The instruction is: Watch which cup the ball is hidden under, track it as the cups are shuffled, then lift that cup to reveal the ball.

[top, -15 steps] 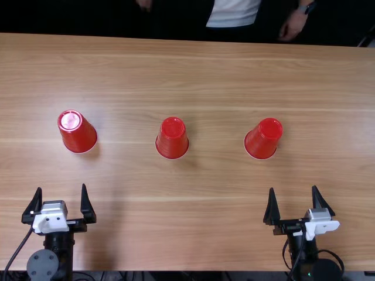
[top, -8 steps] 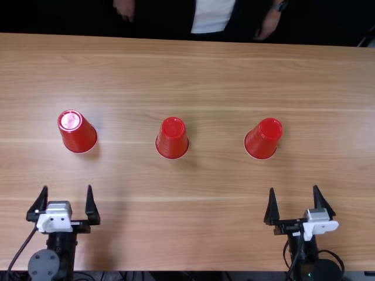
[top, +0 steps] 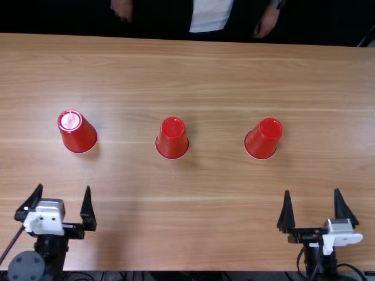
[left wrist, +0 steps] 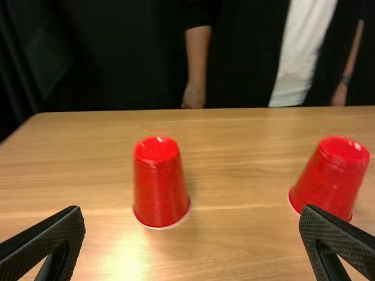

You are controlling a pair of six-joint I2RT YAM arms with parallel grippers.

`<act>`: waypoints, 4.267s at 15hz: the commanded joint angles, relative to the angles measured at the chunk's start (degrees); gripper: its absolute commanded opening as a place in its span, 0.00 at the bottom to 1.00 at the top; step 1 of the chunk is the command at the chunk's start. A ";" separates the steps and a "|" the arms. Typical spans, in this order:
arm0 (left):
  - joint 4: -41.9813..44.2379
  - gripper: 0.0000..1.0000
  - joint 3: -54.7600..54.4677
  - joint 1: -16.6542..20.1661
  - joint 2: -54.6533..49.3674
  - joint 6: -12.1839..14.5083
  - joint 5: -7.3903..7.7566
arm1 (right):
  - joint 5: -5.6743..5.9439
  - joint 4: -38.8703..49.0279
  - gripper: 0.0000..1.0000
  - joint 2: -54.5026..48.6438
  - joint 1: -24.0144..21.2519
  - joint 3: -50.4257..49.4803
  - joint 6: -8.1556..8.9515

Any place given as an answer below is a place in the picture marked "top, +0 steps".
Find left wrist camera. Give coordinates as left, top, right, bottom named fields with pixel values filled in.
left=22, top=198, right=66, bottom=236

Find person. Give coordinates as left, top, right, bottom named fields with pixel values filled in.
left=110, top=0, right=289, bottom=39

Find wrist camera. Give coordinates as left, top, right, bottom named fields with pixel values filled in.
left=22, top=198, right=66, bottom=236
left=321, top=218, right=364, bottom=255

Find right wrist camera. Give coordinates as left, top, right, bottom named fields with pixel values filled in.
left=321, top=218, right=364, bottom=255

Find red cup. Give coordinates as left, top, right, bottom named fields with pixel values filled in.
left=57, top=109, right=98, bottom=154
left=243, top=117, right=284, bottom=161
left=155, top=116, right=190, bottom=160

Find black cable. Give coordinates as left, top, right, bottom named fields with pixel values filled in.
left=0, top=225, right=26, bottom=264
left=335, top=262, right=368, bottom=281

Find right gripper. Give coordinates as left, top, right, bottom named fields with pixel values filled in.
left=277, top=188, right=360, bottom=244

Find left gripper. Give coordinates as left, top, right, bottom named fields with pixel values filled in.
left=14, top=183, right=98, bottom=239

